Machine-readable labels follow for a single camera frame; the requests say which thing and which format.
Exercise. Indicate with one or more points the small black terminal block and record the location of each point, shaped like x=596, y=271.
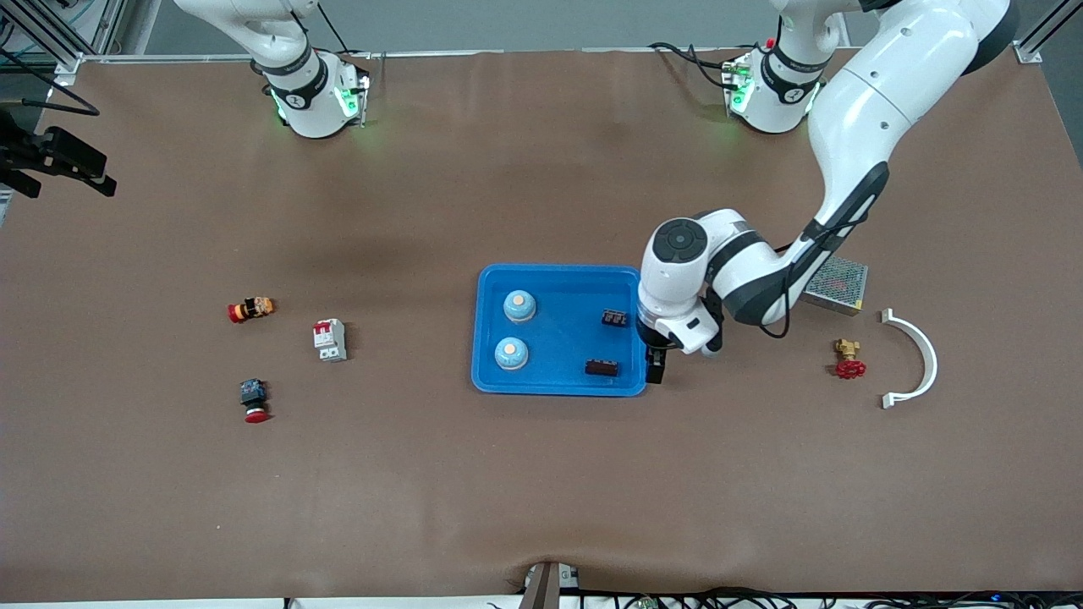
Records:
x=615, y=319

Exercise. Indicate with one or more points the dark brown relay block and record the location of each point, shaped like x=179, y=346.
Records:
x=601, y=368

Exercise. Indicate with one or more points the blue bell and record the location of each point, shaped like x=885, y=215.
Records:
x=511, y=355
x=519, y=309

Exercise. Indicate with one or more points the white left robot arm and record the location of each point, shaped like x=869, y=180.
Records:
x=897, y=76

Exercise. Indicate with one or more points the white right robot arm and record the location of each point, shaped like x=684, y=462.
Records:
x=309, y=93

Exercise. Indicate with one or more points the blue plastic tray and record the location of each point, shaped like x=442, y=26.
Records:
x=558, y=355

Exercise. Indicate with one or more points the brown table mat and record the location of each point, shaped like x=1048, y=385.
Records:
x=541, y=491

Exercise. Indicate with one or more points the brass valve red handwheel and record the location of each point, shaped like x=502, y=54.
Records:
x=849, y=369

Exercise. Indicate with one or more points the metal mesh power supply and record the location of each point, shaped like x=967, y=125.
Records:
x=842, y=288

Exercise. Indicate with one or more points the orange red push button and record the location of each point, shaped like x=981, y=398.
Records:
x=254, y=309

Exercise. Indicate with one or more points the blue red emergency stop button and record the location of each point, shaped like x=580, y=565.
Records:
x=254, y=396

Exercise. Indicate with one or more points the white red circuit breaker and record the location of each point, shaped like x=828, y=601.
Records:
x=330, y=342

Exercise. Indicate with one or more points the aluminium frame profile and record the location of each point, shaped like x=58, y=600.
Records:
x=68, y=63
x=1028, y=52

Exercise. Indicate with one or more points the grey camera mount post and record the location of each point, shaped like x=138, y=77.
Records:
x=546, y=588

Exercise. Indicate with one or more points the white curved plastic bracket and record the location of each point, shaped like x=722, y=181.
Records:
x=932, y=364

